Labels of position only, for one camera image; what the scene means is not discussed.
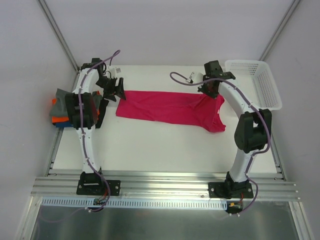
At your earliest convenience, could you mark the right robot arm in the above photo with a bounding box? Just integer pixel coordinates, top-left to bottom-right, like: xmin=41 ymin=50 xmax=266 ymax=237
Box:
xmin=198 ymin=60 xmax=272 ymax=199

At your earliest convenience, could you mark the blue folded t shirt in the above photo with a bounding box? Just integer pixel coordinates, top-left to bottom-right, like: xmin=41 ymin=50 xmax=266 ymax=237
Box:
xmin=54 ymin=121 xmax=73 ymax=128

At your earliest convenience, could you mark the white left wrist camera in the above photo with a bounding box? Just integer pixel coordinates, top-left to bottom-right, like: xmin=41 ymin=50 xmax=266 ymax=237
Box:
xmin=106 ymin=66 xmax=124 ymax=79

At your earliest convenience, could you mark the white plastic basket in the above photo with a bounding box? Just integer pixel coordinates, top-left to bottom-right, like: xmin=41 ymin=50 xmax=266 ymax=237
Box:
xmin=224 ymin=59 xmax=283 ymax=111

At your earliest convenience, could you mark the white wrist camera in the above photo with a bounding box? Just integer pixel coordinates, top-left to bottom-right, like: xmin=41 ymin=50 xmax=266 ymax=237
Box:
xmin=106 ymin=66 xmax=124 ymax=79
xmin=185 ymin=71 xmax=205 ymax=86

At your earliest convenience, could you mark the aluminium mounting rail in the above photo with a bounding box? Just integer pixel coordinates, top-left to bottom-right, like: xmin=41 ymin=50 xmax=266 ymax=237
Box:
xmin=31 ymin=169 xmax=302 ymax=202

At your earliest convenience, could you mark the black folded t shirt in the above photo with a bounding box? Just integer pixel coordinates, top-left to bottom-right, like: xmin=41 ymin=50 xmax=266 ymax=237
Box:
xmin=95 ymin=98 xmax=109 ymax=129

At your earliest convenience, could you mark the white slotted cable duct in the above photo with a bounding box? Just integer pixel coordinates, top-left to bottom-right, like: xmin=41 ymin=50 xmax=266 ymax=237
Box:
xmin=41 ymin=196 xmax=227 ymax=211

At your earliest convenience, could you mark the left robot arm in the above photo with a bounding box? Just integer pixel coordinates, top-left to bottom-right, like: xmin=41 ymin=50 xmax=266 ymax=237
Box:
xmin=64 ymin=58 xmax=126 ymax=198

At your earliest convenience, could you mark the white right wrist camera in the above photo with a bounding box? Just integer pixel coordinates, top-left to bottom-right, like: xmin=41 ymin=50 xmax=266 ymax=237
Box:
xmin=185 ymin=71 xmax=205 ymax=86

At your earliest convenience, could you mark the pink t shirt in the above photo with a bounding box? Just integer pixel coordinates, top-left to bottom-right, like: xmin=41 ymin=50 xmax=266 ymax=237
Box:
xmin=116 ymin=90 xmax=226 ymax=133

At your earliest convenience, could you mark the grey folded t shirt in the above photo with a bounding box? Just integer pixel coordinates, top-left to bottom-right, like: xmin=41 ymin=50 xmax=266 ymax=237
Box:
xmin=49 ymin=88 xmax=103 ymax=117

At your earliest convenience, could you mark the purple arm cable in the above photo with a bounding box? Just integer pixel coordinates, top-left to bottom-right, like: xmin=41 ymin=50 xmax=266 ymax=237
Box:
xmin=169 ymin=71 xmax=272 ymax=218
xmin=39 ymin=49 xmax=122 ymax=223

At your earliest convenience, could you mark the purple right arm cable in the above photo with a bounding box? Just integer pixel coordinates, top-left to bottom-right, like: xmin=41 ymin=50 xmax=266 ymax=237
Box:
xmin=169 ymin=71 xmax=272 ymax=218

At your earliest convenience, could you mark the orange folded t shirt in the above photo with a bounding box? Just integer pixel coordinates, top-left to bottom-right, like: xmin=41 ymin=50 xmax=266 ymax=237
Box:
xmin=51 ymin=91 xmax=102 ymax=124

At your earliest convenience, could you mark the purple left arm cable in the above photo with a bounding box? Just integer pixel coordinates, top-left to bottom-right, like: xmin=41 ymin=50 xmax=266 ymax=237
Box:
xmin=39 ymin=49 xmax=122 ymax=223

